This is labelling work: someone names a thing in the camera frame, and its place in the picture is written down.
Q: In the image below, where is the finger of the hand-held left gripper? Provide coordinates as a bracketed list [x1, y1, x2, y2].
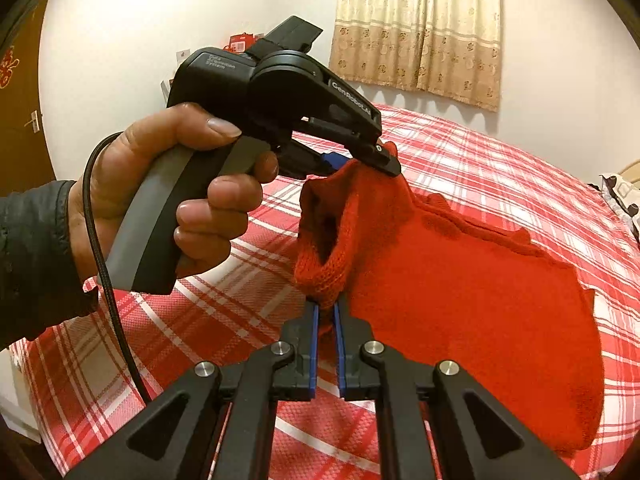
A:
[275, 139, 351, 181]
[302, 116, 403, 178]

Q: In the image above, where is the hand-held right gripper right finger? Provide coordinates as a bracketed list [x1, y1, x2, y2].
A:
[332, 294, 581, 480]

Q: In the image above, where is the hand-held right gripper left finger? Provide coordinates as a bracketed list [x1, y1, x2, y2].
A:
[64, 300, 321, 480]

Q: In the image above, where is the red knitted sweater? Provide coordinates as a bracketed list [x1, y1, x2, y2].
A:
[292, 140, 606, 458]

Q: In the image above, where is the person's left forearm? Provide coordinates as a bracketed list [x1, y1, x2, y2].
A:
[0, 180, 98, 348]

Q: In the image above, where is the person's left hand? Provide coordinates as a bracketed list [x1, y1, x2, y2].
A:
[67, 102, 280, 281]

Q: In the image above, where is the red gift box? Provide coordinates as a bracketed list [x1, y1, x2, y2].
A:
[222, 32, 263, 56]

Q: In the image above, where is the red plaid bed blanket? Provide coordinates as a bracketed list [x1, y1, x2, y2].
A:
[10, 105, 640, 480]

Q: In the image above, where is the beige patterned curtain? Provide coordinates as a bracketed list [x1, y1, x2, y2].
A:
[329, 0, 502, 112]

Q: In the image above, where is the patterned pillow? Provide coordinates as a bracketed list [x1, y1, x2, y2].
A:
[599, 160, 640, 241]

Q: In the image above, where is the brown wooden door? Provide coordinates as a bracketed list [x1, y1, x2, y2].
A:
[0, 0, 56, 191]

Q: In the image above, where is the white box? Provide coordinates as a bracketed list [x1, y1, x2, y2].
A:
[0, 350, 41, 443]

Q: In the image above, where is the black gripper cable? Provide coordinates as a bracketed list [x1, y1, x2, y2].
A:
[82, 131, 153, 403]

